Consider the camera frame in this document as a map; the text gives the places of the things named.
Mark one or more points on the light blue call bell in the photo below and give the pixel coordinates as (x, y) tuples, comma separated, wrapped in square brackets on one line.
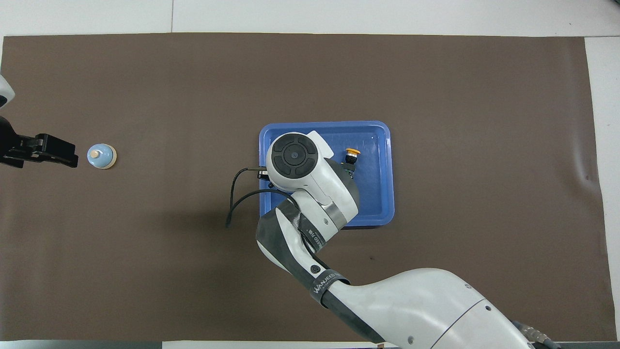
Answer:
[(104, 160)]

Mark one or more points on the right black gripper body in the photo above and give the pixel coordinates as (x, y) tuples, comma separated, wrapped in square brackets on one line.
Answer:
[(264, 176)]

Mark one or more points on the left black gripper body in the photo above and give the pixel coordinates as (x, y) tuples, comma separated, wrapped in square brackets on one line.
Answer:
[(29, 152)]

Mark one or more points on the yellow mushroom push button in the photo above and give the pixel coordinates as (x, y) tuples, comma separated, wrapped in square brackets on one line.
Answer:
[(352, 154)]

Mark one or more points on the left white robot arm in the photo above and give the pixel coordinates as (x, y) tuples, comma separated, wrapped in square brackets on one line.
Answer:
[(5, 87)]

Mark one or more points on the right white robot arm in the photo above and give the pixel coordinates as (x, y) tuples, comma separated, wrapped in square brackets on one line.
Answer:
[(411, 305)]

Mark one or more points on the blue plastic tray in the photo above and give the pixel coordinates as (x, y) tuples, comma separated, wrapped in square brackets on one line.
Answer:
[(373, 194)]

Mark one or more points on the brown table mat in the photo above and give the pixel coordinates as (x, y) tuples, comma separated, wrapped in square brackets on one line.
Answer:
[(145, 271)]

